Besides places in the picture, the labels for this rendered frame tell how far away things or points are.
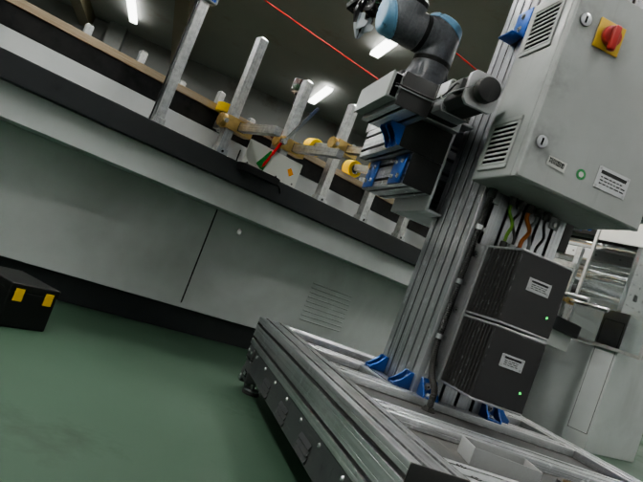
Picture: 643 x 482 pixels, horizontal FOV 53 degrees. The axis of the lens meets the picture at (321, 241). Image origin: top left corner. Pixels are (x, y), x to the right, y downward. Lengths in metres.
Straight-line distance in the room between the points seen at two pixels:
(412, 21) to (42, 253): 1.45
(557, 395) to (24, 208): 3.41
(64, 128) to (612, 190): 1.58
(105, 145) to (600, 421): 3.28
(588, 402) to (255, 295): 2.31
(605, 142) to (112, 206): 1.67
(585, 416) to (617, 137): 2.90
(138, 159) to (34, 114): 0.35
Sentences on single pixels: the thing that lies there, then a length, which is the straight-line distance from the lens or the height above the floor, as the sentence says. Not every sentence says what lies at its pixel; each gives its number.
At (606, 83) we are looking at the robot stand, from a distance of 1.60.
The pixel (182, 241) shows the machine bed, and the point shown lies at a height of 0.35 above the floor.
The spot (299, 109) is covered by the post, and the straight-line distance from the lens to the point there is 2.54.
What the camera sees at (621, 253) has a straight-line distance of 4.41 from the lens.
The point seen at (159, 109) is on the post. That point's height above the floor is 0.74.
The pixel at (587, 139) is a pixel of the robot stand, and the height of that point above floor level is 0.90.
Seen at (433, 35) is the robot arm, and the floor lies 1.19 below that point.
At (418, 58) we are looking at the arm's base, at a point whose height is 1.12.
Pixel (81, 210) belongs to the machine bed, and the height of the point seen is 0.33.
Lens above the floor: 0.41
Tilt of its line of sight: 3 degrees up
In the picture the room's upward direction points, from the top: 21 degrees clockwise
